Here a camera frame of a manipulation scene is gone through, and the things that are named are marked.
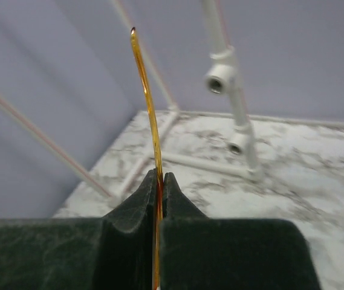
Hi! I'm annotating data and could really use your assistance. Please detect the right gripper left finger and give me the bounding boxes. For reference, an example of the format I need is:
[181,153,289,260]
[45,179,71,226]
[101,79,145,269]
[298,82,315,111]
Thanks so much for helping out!
[0,170,156,289]

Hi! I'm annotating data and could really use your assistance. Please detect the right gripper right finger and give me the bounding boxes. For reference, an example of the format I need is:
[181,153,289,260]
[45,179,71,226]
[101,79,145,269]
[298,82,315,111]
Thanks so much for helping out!
[160,173,321,289]

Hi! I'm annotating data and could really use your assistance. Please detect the orange sunglasses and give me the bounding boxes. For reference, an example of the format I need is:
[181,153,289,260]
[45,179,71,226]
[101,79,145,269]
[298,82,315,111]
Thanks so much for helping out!
[130,27,164,289]

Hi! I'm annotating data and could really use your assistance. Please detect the white PVC pipe frame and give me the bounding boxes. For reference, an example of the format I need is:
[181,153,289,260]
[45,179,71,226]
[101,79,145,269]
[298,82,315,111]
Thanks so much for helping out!
[0,0,344,200]

